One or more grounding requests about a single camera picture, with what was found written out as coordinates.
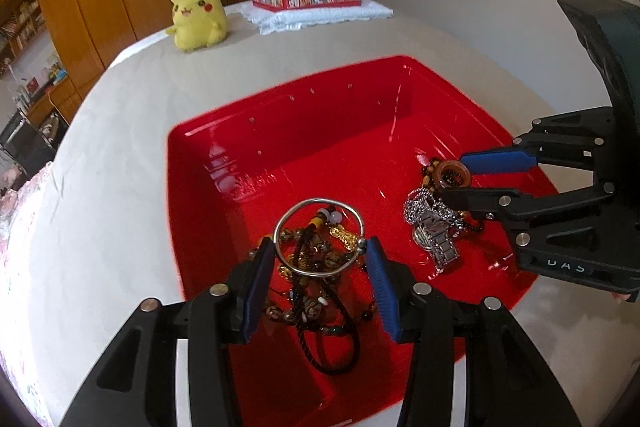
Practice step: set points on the black office chair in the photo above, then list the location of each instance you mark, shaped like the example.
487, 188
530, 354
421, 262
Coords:
25, 142

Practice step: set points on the gold pendant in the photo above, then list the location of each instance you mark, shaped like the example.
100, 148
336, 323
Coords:
285, 271

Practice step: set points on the white folded towel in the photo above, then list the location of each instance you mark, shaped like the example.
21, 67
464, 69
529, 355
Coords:
280, 22

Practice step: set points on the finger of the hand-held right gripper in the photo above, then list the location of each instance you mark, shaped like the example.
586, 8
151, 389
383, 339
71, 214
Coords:
475, 199
495, 159

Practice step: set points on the yellow plush toy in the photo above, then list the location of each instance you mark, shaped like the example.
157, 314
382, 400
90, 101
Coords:
197, 22

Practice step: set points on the wall bookshelf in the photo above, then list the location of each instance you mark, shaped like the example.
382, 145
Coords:
20, 27

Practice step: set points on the red plastic tray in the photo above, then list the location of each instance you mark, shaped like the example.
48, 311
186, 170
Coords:
325, 147

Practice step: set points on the wooden desk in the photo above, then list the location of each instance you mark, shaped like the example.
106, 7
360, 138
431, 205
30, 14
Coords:
50, 99

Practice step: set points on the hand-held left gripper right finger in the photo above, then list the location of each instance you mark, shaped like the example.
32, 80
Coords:
382, 287

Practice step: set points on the silver bangle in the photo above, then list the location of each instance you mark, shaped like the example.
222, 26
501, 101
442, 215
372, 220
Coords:
307, 273

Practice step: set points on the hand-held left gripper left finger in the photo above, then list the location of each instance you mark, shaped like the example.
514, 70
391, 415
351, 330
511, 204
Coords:
257, 287

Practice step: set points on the floral bedsheet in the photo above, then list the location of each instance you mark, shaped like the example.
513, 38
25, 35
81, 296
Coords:
20, 282

